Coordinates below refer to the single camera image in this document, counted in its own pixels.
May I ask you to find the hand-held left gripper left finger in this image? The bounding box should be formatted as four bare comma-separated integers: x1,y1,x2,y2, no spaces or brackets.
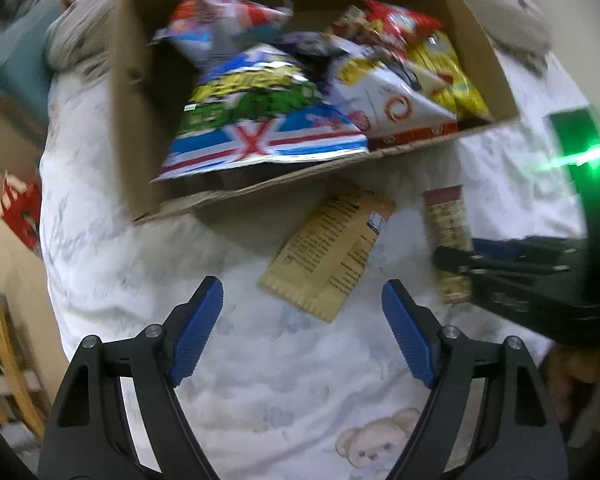
37,275,226,480

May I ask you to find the white printed bed sheet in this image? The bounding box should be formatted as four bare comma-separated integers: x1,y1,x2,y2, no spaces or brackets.
37,45,596,480

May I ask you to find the beige snack packet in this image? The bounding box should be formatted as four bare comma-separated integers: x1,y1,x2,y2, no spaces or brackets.
258,180,397,323

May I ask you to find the white orange snack packet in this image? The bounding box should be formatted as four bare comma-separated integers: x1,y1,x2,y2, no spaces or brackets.
330,52,458,148

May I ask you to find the red snack packet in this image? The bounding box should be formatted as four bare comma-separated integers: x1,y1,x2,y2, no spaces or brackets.
360,0,443,48

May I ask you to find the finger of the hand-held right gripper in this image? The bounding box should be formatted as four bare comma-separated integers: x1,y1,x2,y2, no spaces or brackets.
471,236,588,262
433,246,576,278

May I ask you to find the cardboard box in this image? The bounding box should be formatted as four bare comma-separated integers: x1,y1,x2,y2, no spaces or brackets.
107,0,521,223

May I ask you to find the yellow wooden frame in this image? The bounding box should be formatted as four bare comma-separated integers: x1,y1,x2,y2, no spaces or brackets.
0,290,51,441

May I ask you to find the yellow chip bag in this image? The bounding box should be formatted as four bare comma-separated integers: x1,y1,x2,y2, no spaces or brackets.
407,32,491,121

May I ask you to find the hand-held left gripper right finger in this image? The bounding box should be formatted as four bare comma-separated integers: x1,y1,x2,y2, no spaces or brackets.
381,279,568,480

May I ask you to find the teal cushion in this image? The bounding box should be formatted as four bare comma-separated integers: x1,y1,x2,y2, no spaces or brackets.
0,0,61,126

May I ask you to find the dark purple snack packet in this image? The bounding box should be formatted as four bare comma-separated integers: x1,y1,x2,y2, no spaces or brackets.
275,30,351,91

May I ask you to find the person's right hand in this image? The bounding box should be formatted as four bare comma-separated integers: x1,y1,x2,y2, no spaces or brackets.
545,342,600,448

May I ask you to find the blue green chip bag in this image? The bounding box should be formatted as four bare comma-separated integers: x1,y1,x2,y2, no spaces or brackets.
152,45,371,183

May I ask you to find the red beige cracker packet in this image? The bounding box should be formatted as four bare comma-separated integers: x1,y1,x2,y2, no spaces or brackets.
423,185,476,306

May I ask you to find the red white snack bag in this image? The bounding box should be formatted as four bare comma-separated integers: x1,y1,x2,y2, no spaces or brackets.
152,0,296,68

